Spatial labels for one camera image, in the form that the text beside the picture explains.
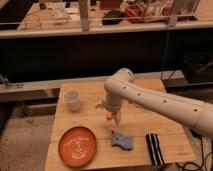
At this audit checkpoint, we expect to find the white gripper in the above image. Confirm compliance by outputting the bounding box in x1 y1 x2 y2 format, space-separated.
95 99 122 125

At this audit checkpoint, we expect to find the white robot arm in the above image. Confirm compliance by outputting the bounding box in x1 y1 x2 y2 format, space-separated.
101 68 213 140

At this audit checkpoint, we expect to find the blue sponge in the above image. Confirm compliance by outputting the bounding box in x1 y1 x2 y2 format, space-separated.
111 132 133 150

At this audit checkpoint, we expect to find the translucent plastic cup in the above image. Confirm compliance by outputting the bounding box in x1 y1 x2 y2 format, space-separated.
63 90 80 112

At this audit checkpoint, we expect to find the orange plate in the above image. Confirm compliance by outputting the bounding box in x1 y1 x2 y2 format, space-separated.
58 126 97 168

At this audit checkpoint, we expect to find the black white striped block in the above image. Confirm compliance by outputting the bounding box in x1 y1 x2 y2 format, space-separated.
146 134 165 166

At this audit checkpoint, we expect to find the black bag on bench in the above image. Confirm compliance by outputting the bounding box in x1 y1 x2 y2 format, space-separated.
102 10 124 25

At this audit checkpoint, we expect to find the black cable on floor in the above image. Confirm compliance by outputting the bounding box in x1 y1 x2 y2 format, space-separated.
175 129 213 171

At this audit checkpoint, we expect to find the metal bench post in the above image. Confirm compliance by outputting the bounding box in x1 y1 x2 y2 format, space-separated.
79 0 89 31

